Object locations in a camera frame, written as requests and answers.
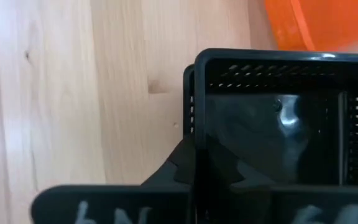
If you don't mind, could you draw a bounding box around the black plastic slotted basket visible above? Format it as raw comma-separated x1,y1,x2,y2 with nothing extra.
182,63,196,139
193,47,358,224

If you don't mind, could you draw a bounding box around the orange plastic slotted basket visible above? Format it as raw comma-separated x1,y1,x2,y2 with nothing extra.
264,0,358,53

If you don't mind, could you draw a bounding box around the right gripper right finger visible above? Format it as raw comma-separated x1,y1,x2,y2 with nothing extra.
205,145,358,224

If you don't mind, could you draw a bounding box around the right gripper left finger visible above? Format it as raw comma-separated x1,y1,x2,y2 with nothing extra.
30,136,196,224

